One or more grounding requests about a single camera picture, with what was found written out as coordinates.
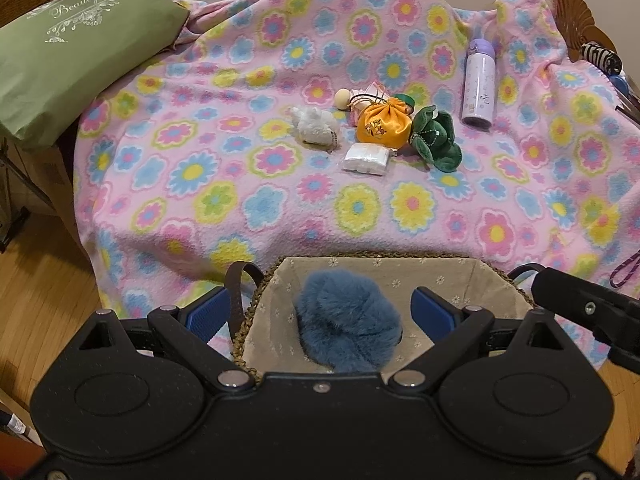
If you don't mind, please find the white tissue packet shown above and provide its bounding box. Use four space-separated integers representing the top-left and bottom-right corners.
342 142 391 175

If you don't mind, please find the black metal stand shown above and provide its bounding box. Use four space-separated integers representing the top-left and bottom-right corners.
0 135 56 253

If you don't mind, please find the orange satin drawstring pouch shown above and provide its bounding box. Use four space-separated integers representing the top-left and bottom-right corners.
356 99 413 150

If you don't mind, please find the white and pink sock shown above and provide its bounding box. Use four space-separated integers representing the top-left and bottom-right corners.
350 85 389 127

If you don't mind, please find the pink floral fleece blanket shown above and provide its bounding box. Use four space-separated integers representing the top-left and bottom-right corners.
72 0 640 361

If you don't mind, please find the purple and white bottle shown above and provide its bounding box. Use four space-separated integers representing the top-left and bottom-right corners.
461 37 497 128

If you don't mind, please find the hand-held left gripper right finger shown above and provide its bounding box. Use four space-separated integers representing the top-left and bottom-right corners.
389 287 561 394

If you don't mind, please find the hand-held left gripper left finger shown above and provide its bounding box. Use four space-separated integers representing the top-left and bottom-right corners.
75 287 257 395

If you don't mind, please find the zebra striped object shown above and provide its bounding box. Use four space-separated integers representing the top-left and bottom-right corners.
580 42 623 73

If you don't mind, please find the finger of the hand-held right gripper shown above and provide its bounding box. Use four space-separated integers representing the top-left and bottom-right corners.
531 267 640 323

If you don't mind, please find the white fluffy plush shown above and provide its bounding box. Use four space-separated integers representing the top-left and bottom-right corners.
291 106 338 147

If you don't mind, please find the green printed pillow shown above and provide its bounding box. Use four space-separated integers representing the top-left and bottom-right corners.
0 0 192 151

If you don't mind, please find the blue fluffy plush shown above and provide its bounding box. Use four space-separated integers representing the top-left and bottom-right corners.
295 268 403 373

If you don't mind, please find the cloth-lined woven basket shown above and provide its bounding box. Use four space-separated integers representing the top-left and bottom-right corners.
222 255 546 378

